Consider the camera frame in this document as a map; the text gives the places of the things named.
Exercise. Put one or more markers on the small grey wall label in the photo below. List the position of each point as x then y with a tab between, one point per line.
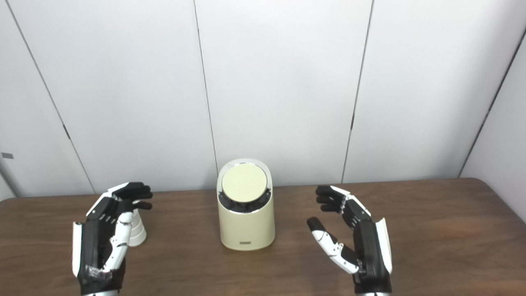
7	156

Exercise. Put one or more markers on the black wall panel clip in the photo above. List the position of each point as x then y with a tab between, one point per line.
352	121
66	131

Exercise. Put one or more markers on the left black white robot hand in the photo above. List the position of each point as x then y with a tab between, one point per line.
96	246

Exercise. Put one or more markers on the small white plastic bottle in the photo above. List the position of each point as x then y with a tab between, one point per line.
139	230

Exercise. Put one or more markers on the cream-colored cylindrical bin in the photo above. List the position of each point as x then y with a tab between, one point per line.
246	226

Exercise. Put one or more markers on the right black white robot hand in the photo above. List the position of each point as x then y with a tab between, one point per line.
370	255

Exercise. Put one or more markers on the round cream bin lid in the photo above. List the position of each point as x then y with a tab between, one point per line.
244	182

